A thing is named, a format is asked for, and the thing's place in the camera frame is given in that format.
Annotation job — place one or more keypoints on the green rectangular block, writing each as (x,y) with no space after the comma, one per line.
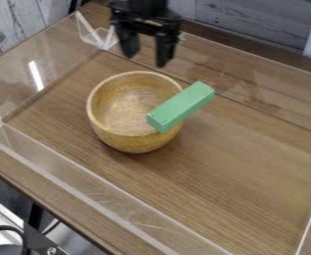
(180,106)

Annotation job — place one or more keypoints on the clear acrylic tray walls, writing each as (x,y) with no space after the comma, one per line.
(223,191)

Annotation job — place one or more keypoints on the black metal table bracket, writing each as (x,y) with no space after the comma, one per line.
(40,245)

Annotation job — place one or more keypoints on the brown wooden bowl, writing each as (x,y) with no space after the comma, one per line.
(117,106)

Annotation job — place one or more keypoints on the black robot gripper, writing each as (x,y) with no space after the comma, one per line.
(145,17)

